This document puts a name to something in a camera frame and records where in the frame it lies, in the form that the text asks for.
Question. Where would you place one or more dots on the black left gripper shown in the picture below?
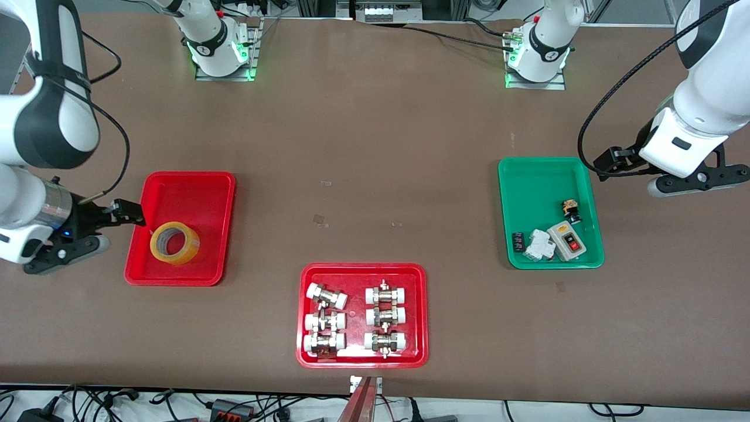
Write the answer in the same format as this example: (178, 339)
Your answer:
(631, 156)

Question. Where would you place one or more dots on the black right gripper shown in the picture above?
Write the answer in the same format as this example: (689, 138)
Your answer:
(86, 218)

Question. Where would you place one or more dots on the yellow tape roll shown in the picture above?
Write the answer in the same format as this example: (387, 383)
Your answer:
(158, 249)

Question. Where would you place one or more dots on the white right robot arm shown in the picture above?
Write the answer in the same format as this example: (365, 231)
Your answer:
(12, 129)

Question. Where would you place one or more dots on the empty red plastic tray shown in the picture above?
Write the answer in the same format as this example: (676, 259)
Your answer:
(187, 199)

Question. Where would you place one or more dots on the green plastic tray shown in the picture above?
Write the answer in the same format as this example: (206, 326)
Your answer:
(539, 199)

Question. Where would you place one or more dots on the red tray holding fittings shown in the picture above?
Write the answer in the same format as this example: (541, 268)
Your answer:
(356, 293)

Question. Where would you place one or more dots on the black yellow push button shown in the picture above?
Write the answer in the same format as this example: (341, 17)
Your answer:
(571, 211)

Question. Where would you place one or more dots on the white circuit breaker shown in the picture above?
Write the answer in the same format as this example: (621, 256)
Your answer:
(539, 246)

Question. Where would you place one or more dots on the small black electronic component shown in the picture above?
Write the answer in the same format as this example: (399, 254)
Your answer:
(518, 242)

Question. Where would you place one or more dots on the white metal pipe fitting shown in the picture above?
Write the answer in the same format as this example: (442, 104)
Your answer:
(325, 322)
(385, 341)
(385, 294)
(324, 343)
(326, 296)
(385, 316)

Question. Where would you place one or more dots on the black power adapter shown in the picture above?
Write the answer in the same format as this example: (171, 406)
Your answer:
(41, 415)

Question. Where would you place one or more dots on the brown table mat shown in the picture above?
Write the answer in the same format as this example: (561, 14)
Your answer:
(375, 117)

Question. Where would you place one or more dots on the grey power strip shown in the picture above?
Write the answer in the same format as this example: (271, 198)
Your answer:
(391, 13)

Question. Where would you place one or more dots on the red metal beam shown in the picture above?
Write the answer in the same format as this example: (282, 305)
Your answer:
(358, 404)

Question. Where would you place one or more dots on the grey switch box red button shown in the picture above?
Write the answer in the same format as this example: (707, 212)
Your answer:
(567, 241)

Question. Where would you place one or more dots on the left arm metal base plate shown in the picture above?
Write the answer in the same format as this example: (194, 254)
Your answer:
(556, 85)

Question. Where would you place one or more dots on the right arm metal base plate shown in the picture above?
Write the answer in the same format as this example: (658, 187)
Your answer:
(253, 58)

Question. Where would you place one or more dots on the silver metal bracket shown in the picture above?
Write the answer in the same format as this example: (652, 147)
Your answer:
(378, 385)

